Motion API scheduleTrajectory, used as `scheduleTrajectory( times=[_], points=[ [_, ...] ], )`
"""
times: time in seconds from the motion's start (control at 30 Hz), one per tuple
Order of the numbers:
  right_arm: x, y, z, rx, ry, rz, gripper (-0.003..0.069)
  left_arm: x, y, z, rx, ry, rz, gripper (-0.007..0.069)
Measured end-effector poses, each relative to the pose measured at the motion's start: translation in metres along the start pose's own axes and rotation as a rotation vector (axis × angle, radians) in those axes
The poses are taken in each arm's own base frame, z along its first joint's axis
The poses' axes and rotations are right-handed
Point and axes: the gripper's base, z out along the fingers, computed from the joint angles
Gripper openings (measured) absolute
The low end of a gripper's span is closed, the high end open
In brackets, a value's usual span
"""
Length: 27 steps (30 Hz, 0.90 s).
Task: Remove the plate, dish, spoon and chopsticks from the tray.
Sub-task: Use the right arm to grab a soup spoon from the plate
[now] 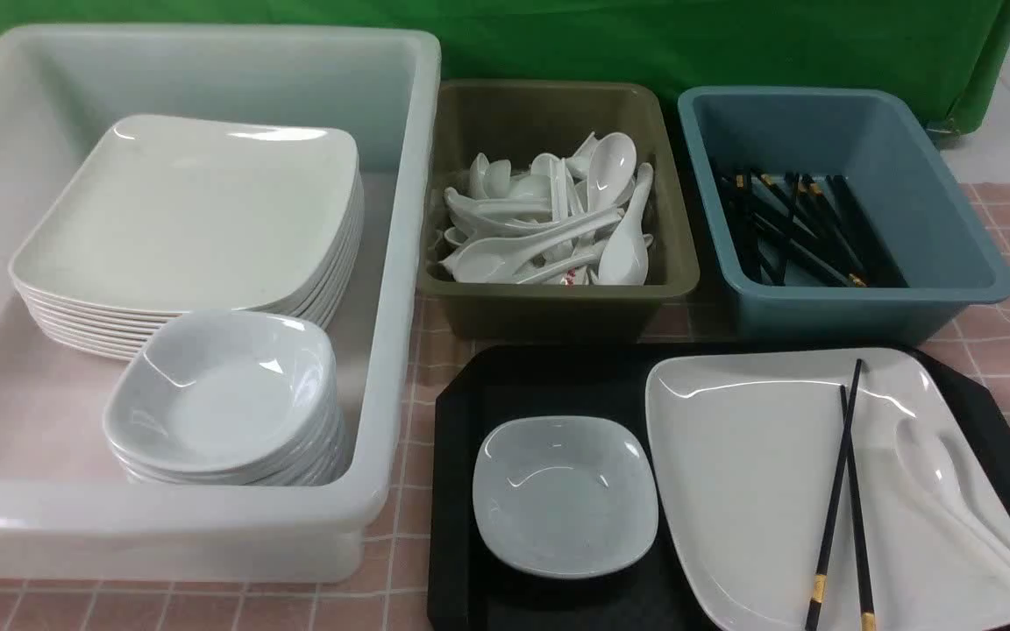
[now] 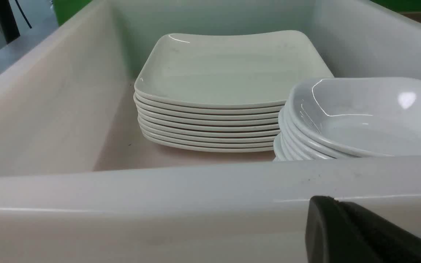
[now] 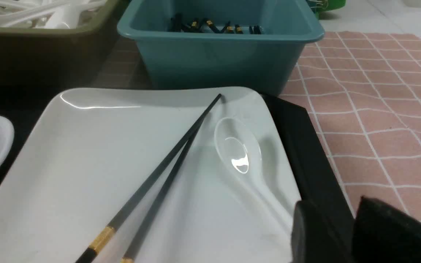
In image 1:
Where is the small grey-white square bowl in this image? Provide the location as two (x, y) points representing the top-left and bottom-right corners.
(472, 415), (660, 580)

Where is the pink checkered tablecloth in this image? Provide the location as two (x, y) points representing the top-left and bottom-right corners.
(0, 183), (1010, 630)

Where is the black chopstick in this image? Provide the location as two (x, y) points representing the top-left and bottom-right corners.
(846, 435), (878, 631)
(803, 358), (864, 630)

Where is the white ceramic soup spoon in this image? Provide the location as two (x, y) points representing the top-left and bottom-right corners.
(894, 418), (1010, 582)

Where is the black serving tray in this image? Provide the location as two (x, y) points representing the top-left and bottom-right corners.
(426, 343), (1010, 630)

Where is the olive green spoon bin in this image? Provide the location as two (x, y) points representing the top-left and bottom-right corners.
(417, 80), (701, 341)

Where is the blue chopstick bin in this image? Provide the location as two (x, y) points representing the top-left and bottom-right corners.
(678, 85), (1010, 346)

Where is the pile of black chopsticks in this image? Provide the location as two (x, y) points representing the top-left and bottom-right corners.
(709, 160), (908, 288)

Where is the stack of white bowls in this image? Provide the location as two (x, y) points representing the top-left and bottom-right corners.
(102, 310), (352, 486)

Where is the green backdrop cloth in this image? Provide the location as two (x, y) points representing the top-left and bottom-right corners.
(0, 1), (1010, 133)

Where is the large white square plate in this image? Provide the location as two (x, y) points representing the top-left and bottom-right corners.
(645, 347), (1010, 630)

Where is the large white plastic tub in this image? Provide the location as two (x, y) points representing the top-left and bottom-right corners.
(0, 25), (441, 585)

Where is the stack of white plates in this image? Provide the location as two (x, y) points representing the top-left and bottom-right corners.
(8, 113), (364, 362)

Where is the pile of white spoons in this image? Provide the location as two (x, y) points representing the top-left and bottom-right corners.
(440, 131), (657, 285)

